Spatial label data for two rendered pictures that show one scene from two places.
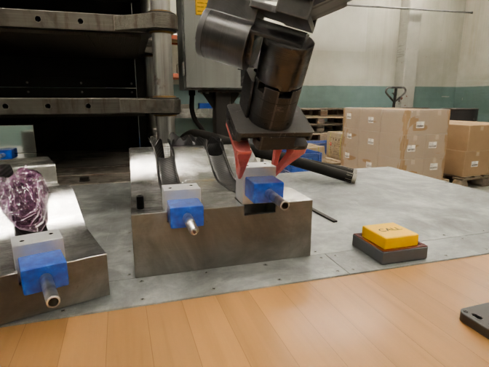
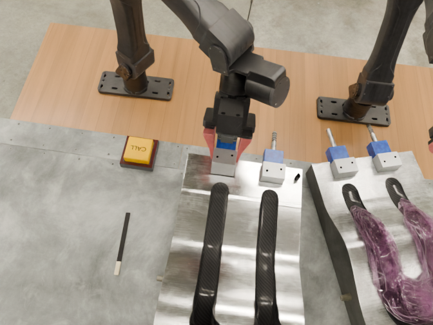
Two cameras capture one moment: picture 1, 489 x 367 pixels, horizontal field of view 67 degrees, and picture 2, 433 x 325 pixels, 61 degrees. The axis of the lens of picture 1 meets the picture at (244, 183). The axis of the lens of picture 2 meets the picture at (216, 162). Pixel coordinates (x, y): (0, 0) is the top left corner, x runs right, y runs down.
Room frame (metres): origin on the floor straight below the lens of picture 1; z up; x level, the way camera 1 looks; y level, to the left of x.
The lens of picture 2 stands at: (0.88, 0.08, 1.62)
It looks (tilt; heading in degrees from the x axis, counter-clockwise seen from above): 63 degrees down; 197
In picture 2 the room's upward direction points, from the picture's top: 8 degrees clockwise
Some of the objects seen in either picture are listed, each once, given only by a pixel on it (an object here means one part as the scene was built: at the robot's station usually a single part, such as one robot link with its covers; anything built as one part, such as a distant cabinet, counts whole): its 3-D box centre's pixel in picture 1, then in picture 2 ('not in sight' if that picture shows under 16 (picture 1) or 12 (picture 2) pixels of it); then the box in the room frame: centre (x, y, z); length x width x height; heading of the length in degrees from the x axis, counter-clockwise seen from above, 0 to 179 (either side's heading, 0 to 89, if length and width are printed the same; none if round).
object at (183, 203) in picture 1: (186, 215); (272, 156); (0.46, 0.08, 0.89); 0.13 x 0.05 x 0.05; 17
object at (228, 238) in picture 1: (198, 183); (232, 276); (0.74, 0.09, 0.87); 0.50 x 0.26 x 0.14; 17
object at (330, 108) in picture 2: not in sight; (358, 104); (0.18, 0.23, 0.84); 0.20 x 0.07 x 0.08; 108
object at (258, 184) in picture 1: (266, 191); (226, 143); (0.49, -0.03, 0.91); 0.13 x 0.05 x 0.05; 17
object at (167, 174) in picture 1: (193, 162); (240, 264); (0.72, 0.10, 0.92); 0.35 x 0.16 x 0.09; 17
